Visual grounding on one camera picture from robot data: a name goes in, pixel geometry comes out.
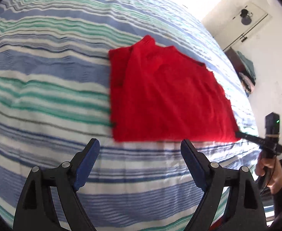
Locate pile of mixed clothes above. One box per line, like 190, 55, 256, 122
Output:
239, 72, 256, 97

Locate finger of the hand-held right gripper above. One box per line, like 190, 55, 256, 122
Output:
236, 131, 266, 146

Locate teal folded clothes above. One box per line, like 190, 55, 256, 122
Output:
236, 50, 256, 80

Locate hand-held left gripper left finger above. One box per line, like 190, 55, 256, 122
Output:
12, 138, 100, 231

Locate white door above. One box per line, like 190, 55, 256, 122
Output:
224, 0, 272, 51

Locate striped blue green bed cover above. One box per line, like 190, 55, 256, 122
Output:
0, 0, 260, 231

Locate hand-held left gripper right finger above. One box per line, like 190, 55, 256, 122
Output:
181, 139, 267, 231

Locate dark wooden dresser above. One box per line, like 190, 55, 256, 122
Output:
225, 47, 243, 77

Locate black item hanging on door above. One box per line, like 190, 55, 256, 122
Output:
239, 8, 253, 26

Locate red sweater with white print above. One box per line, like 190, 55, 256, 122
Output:
108, 35, 242, 143

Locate person's right hand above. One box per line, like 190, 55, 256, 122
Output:
255, 157, 282, 194

